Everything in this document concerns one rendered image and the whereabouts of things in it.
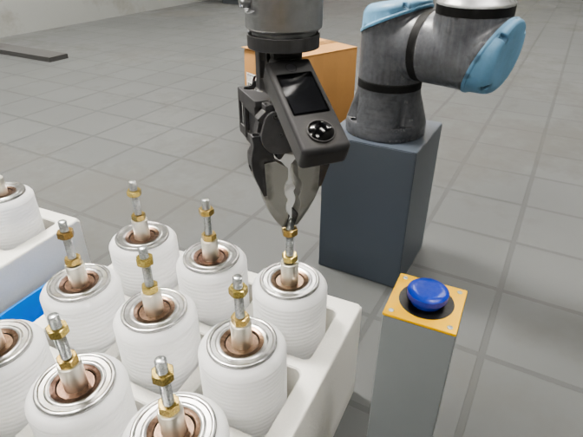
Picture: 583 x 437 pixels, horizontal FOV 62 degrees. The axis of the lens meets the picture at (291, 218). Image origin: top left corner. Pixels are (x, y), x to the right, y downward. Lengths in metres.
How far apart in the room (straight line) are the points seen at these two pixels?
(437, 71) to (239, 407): 0.58
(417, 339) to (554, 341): 0.54
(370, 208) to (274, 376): 0.49
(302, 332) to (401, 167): 0.39
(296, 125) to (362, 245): 0.59
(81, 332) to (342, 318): 0.33
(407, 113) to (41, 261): 0.68
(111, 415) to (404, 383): 0.29
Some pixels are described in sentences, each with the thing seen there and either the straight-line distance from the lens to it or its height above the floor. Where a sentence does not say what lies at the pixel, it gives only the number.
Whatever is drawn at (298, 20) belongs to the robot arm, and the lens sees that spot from 0.47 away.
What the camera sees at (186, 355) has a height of 0.21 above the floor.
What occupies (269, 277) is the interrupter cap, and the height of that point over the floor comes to 0.25.
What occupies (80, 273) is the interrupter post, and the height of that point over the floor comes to 0.27.
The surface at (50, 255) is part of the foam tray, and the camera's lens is 0.94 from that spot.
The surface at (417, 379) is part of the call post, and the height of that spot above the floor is 0.24.
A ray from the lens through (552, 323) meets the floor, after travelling 1.04.
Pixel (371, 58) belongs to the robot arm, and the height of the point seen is 0.44.
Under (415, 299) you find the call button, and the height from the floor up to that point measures 0.33.
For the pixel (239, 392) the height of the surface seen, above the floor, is 0.23.
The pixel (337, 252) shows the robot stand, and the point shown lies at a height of 0.05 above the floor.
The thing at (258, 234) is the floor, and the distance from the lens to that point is 1.17.
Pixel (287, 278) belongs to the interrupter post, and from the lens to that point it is 0.60.
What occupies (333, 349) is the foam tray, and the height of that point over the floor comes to 0.18.
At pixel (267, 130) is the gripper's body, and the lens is 0.49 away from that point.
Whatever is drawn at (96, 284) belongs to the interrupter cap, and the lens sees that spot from 0.65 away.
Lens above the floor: 0.63
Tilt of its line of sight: 31 degrees down
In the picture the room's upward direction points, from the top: straight up
